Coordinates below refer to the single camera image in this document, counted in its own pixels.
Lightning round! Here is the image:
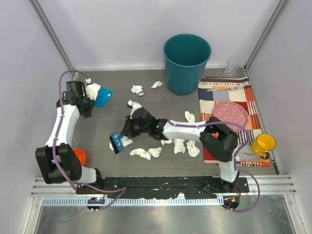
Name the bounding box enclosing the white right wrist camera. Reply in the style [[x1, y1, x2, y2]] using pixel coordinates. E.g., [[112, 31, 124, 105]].
[[127, 100, 145, 119]]

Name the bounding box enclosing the pink dotted plate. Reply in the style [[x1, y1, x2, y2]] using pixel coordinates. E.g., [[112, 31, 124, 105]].
[[213, 101, 248, 127]]

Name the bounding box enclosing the silver fork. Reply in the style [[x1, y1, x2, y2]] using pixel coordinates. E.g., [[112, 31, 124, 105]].
[[207, 87, 240, 92]]

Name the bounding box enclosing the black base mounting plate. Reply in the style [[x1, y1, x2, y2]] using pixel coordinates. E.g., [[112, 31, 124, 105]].
[[91, 176, 250, 199]]

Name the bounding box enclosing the yellow mug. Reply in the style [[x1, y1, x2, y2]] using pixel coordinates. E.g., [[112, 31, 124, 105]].
[[251, 133, 276, 160]]

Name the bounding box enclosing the blue hand brush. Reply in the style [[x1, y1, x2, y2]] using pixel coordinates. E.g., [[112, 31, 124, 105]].
[[109, 132, 124, 154]]

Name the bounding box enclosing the clear drinking glass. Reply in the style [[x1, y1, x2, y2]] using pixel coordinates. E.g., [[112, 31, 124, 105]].
[[225, 57, 241, 76]]

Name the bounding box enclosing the white cable duct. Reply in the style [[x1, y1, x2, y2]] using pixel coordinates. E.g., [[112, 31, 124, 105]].
[[41, 195, 224, 207]]

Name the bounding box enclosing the teal plastic waste bin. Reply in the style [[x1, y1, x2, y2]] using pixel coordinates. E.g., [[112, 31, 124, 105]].
[[163, 34, 212, 96]]

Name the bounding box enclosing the aluminium frame rail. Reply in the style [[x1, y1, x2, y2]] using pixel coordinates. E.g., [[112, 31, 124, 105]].
[[31, 175, 297, 197]]

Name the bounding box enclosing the orange plastic bowl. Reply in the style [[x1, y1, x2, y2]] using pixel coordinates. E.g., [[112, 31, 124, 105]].
[[73, 148, 86, 166]]

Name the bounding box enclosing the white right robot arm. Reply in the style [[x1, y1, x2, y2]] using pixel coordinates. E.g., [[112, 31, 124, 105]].
[[121, 107, 239, 193]]

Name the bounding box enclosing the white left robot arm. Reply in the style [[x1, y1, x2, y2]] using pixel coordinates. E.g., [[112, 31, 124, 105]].
[[35, 78, 113, 195]]

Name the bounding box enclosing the blue plastic dustpan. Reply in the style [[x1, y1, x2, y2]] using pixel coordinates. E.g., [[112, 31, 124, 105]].
[[81, 86, 114, 118]]

